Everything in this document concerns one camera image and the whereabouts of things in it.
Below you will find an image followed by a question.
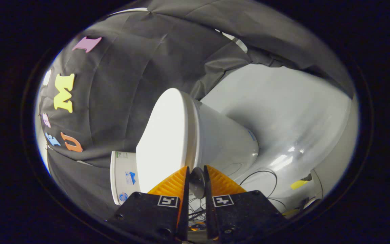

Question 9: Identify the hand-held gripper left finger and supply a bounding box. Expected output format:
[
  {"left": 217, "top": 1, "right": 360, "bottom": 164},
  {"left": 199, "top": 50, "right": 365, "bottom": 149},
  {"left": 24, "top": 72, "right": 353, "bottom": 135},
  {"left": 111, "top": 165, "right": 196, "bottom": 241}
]
[{"left": 107, "top": 166, "right": 191, "bottom": 242}]

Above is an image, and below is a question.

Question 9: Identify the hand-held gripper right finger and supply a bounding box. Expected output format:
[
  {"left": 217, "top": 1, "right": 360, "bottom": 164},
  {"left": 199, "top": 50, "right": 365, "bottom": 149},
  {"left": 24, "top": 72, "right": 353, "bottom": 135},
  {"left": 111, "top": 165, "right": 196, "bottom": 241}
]
[{"left": 203, "top": 165, "right": 288, "bottom": 242}]

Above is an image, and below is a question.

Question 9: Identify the white toilet lid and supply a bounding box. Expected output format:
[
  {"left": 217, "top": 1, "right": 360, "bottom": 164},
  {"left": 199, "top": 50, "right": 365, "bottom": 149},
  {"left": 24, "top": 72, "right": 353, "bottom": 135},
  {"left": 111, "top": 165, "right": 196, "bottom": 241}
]
[{"left": 135, "top": 88, "right": 207, "bottom": 199}]

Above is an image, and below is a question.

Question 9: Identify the white toilet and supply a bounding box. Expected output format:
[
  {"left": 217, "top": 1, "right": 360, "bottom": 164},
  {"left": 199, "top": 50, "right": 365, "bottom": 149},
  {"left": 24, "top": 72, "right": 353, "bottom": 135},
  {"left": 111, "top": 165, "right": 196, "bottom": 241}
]
[{"left": 110, "top": 100, "right": 260, "bottom": 206}]

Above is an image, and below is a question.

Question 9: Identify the black backdrop cloth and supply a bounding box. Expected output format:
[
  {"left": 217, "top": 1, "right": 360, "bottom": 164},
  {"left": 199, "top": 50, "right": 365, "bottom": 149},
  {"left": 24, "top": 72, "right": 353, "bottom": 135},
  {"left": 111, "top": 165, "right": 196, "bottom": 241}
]
[{"left": 39, "top": 0, "right": 355, "bottom": 221}]

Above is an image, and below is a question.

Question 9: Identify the thin black cable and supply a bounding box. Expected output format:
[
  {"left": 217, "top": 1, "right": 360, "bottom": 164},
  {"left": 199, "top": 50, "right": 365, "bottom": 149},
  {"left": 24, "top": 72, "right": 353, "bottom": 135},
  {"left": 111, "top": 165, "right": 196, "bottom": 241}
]
[{"left": 188, "top": 169, "right": 285, "bottom": 231}]

